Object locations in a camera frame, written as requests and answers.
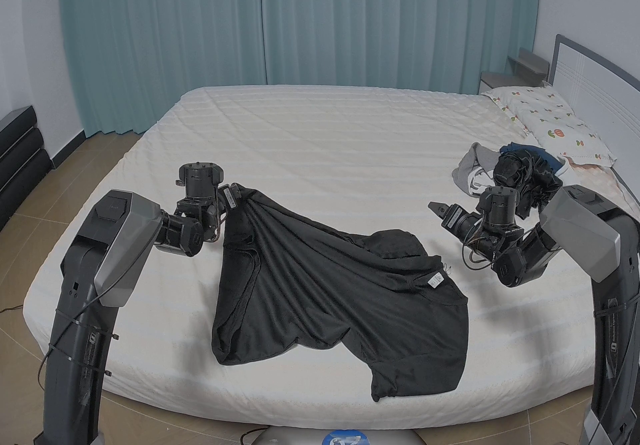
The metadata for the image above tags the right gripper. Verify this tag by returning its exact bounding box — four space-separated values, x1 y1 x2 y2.
428 201 485 244

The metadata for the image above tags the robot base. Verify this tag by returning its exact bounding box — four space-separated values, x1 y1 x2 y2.
240 425 418 445

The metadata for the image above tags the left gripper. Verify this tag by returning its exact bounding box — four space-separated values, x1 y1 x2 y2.
210 183 241 229

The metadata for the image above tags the blue-green curtain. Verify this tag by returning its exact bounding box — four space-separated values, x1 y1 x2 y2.
260 0 543 96
60 0 271 138

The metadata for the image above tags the grey bedside table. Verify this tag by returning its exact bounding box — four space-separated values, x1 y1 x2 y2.
479 47 551 94

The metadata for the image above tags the black T-shirt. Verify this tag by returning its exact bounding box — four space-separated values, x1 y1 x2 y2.
210 183 471 403

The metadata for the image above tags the black chest of drawers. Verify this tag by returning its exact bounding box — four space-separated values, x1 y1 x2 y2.
0 105 53 234

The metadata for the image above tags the bed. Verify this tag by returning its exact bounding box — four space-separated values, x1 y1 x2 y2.
22 34 640 426

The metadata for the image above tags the white printed pillow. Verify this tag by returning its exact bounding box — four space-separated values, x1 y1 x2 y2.
481 84 617 167

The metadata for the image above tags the black cable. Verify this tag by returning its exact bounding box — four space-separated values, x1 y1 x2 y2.
461 239 501 276
37 233 151 384

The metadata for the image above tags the pile of clothes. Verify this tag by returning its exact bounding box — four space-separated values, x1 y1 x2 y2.
451 142 571 219

